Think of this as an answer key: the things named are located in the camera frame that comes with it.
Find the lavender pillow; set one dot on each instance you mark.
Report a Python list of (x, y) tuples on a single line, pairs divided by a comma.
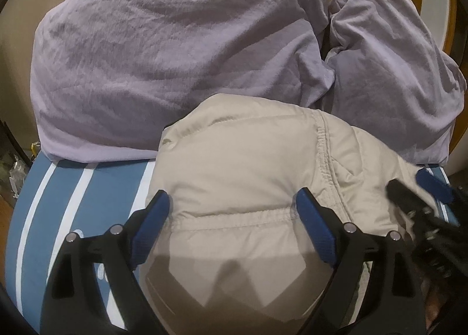
[(387, 64)]

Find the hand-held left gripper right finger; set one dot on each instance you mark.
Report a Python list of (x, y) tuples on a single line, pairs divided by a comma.
[(314, 229)]

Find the beige puffer jacket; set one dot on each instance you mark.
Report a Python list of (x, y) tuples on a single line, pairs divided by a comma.
[(237, 159)]

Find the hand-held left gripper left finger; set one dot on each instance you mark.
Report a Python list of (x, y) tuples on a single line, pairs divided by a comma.
[(155, 210)]

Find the blue white striped bedsheet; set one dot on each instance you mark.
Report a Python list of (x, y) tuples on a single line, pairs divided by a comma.
[(55, 192)]

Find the clear plastic packet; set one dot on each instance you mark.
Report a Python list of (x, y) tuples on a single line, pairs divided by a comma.
[(19, 170)]

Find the lavender duvet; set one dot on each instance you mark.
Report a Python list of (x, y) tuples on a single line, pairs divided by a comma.
[(164, 46)]

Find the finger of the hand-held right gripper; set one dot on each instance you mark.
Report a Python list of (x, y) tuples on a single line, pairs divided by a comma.
[(435, 183), (406, 196)]

